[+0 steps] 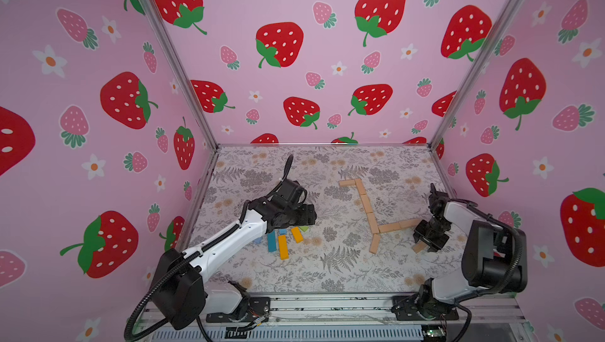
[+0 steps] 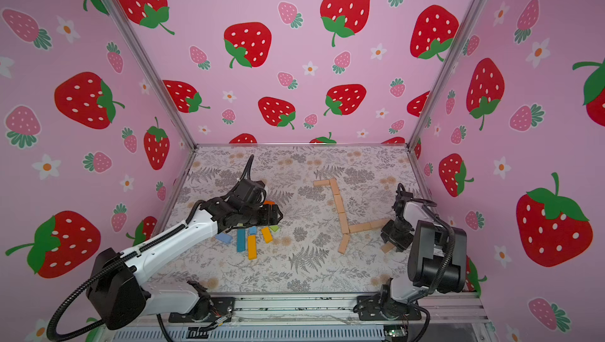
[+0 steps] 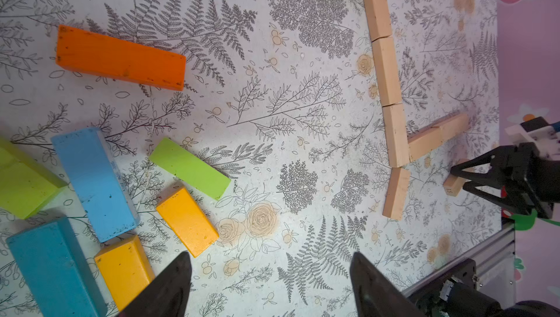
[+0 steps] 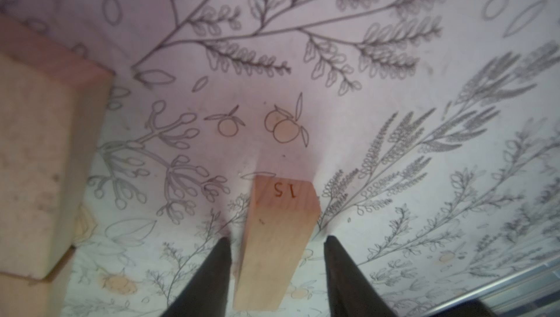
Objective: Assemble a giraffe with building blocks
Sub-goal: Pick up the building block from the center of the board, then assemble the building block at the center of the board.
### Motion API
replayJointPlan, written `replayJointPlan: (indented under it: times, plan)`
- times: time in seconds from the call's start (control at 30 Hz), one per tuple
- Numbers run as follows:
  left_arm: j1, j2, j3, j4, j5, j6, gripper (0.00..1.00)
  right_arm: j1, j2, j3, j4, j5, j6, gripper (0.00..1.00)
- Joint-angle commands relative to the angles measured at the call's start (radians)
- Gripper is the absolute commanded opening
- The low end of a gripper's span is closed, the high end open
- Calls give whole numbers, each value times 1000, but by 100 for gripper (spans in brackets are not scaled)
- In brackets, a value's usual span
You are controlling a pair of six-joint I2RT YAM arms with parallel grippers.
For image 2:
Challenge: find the natural wooden block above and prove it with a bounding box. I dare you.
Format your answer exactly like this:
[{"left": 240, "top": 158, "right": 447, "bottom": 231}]
[
  {"left": 329, "top": 178, "right": 340, "bottom": 196},
  {"left": 349, "top": 222, "right": 373, "bottom": 233},
  {"left": 337, "top": 233, "right": 351, "bottom": 255},
  {"left": 334, "top": 195, "right": 346, "bottom": 214},
  {"left": 370, "top": 219, "right": 391, "bottom": 230},
  {"left": 381, "top": 242, "right": 395, "bottom": 254},
  {"left": 338, "top": 212, "right": 350, "bottom": 234},
  {"left": 313, "top": 180, "right": 331, "bottom": 187}
]

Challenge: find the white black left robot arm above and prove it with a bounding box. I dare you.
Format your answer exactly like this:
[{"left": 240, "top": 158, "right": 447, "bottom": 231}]
[{"left": 86, "top": 198, "right": 284, "bottom": 330}]

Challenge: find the teal wooden block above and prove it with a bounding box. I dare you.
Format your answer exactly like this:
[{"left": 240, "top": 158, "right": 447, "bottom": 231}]
[{"left": 236, "top": 229, "right": 247, "bottom": 253}]

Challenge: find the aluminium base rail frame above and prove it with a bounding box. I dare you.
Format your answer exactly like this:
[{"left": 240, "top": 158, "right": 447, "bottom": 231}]
[{"left": 93, "top": 293, "right": 498, "bottom": 341}]

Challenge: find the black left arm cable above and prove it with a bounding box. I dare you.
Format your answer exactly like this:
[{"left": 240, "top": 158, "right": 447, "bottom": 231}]
[{"left": 46, "top": 154, "right": 256, "bottom": 342}]

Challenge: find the aluminium corner post right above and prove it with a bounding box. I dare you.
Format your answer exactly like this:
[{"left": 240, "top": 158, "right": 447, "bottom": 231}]
[{"left": 407, "top": 0, "right": 504, "bottom": 150}]

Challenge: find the aluminium corner post left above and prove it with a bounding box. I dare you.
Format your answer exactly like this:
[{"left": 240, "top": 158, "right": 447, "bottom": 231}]
[{"left": 102, "top": 0, "right": 197, "bottom": 151}]

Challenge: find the long yellow wooden block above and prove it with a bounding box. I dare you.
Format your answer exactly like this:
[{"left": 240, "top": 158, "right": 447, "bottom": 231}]
[{"left": 247, "top": 235, "right": 258, "bottom": 260}]

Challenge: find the aluminium corner post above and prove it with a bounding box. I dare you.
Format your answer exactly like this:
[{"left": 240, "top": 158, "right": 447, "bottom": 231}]
[
  {"left": 407, "top": 0, "right": 504, "bottom": 150},
  {"left": 102, "top": 0, "right": 197, "bottom": 151}
]

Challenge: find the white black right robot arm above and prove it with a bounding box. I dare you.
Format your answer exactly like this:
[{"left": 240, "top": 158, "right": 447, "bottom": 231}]
[{"left": 379, "top": 199, "right": 467, "bottom": 319}]

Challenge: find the short yellow wooden block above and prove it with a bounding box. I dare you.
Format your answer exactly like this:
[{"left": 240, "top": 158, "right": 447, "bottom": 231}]
[{"left": 261, "top": 227, "right": 273, "bottom": 244}]

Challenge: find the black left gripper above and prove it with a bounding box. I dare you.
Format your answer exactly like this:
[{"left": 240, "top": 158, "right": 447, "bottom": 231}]
[{"left": 239, "top": 203, "right": 285, "bottom": 225}]

